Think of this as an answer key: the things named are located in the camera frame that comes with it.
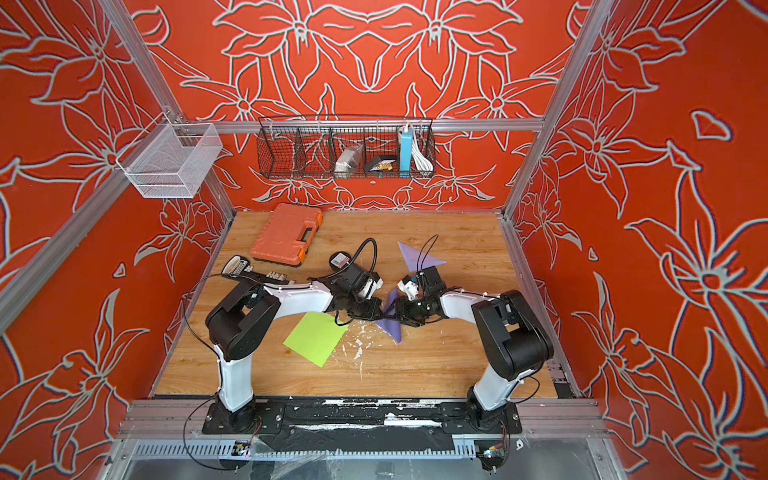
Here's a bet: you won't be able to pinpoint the dark purple square paper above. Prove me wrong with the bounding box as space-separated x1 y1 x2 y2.
375 288 402 344

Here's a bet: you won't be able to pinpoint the light lavender square paper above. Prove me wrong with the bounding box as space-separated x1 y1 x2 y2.
398 242 446 272

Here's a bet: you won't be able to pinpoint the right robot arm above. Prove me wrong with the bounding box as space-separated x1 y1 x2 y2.
390 289 554 432

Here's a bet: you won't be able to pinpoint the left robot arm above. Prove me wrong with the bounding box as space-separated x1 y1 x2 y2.
202 277 382 435

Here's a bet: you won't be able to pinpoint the lime green square paper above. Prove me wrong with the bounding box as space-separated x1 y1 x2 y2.
283 313 347 368

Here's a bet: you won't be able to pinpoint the black round disc with label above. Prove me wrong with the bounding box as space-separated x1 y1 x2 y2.
329 251 353 273

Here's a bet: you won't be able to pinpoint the orange plastic tool case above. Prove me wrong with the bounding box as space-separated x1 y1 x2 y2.
250 203 323 267

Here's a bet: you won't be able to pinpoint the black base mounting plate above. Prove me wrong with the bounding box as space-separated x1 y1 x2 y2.
202 397 522 435

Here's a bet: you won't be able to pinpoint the black item in basket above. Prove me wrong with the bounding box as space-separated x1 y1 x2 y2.
363 155 399 174

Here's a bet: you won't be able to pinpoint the silver packet in basket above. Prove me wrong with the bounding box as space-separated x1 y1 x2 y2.
333 145 364 179

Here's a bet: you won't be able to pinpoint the light blue box in basket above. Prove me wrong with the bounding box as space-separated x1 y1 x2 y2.
399 130 413 178

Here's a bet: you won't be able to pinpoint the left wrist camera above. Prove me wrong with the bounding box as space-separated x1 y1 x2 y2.
357 273 383 300

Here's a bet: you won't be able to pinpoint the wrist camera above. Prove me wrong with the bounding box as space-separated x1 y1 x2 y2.
357 273 383 300
397 266 447 301

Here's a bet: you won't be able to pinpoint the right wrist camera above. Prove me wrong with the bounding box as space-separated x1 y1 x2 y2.
397 266 447 301

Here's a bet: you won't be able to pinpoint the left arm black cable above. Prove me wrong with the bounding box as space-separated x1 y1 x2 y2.
308 237 379 284

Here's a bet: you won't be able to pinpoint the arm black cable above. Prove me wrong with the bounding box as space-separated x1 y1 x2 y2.
415 233 440 272
308 237 379 284

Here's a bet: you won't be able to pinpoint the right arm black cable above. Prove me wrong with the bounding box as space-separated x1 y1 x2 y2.
415 233 440 272

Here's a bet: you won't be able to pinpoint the white slotted cable duct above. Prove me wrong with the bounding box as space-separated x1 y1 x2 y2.
130 439 478 462

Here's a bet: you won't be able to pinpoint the white cables in basket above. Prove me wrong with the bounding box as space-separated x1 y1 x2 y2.
412 128 436 175

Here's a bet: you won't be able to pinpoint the black wire wall basket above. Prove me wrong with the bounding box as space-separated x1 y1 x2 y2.
257 115 437 180

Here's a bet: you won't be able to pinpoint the clear plastic wall bin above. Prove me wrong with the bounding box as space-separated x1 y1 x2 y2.
117 123 222 199

